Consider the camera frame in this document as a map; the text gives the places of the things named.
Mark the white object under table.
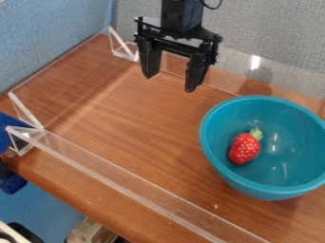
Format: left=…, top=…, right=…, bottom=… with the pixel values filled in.
left=65, top=217, right=118, bottom=243

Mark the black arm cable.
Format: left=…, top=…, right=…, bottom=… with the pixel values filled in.
left=200, top=0, right=224, bottom=10

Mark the blue plastic bowl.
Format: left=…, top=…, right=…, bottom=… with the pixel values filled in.
left=200, top=95, right=325, bottom=201

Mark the blue table clamp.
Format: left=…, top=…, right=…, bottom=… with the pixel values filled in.
left=0, top=112, right=30, bottom=195

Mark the red toy strawberry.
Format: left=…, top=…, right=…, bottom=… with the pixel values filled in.
left=229, top=128, right=262, bottom=165

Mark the black and white object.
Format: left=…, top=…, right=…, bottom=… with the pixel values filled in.
left=0, top=221, right=44, bottom=243

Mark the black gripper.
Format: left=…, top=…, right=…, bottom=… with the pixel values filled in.
left=135, top=17, right=222, bottom=92

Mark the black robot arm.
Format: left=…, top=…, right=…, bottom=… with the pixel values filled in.
left=135, top=0, right=222, bottom=92

